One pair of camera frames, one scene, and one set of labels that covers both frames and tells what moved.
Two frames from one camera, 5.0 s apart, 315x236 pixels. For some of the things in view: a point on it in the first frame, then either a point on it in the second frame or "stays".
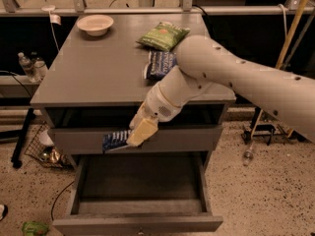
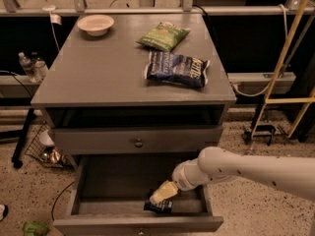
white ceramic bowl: [95, 25] stays
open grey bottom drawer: [139, 194] stays
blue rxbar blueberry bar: [114, 140] → [163, 206]
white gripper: [157, 104] → [181, 177]
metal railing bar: [149, 10] stays
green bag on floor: [34, 228] stays
